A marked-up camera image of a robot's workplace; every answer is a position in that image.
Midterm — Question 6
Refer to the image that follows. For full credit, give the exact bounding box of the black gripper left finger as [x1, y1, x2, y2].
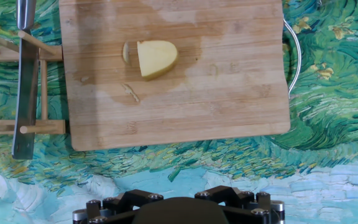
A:
[72, 189, 164, 224]

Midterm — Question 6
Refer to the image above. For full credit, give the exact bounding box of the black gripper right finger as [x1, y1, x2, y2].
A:
[194, 185, 285, 224]

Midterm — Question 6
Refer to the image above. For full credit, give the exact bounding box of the steel kitchen knife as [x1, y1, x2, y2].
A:
[12, 0, 40, 161]

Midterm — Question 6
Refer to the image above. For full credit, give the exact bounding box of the bamboo cutting board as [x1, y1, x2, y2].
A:
[58, 0, 303, 152]

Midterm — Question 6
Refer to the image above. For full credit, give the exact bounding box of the potato peel scrap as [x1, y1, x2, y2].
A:
[122, 83, 140, 103]

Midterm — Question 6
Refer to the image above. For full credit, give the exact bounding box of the painted landscape tablecloth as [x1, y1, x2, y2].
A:
[0, 0, 358, 224]

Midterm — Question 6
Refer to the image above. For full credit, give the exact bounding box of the thin potato slice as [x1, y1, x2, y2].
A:
[122, 41, 131, 65]

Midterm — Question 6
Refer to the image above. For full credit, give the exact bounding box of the wooden peg rack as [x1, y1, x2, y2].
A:
[0, 30, 67, 135]

